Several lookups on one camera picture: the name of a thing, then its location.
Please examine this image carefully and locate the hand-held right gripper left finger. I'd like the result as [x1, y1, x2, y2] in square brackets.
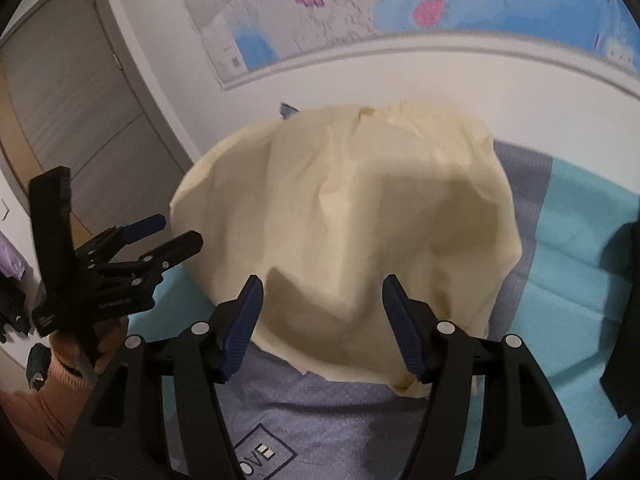
[57, 275, 264, 480]

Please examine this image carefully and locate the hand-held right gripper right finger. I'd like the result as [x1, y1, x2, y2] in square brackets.
[382, 274, 586, 480]

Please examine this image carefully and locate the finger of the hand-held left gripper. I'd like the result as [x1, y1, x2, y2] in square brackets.
[75, 213, 167, 261]
[100, 230, 204, 283]

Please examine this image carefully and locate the cream shirt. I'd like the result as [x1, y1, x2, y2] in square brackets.
[170, 101, 523, 398]

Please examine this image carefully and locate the person's left forearm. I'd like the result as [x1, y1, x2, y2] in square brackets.
[0, 347, 101, 480]

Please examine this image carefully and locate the dark clothes pile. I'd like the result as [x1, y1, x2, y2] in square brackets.
[0, 275, 53, 391]

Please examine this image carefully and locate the person's left hand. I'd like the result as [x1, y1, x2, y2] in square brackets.
[50, 315, 129, 391]

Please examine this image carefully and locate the purple cloth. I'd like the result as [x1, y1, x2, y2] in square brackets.
[0, 232, 26, 281]

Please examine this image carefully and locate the grey door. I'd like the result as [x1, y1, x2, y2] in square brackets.
[0, 0, 196, 241]

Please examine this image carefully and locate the teal grey patterned bed sheet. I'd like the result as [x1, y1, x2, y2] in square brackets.
[125, 105, 640, 480]

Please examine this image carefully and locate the black garment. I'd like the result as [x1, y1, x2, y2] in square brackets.
[600, 212, 640, 421]

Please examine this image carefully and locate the colourful wall map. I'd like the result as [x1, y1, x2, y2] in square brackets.
[170, 0, 640, 92]

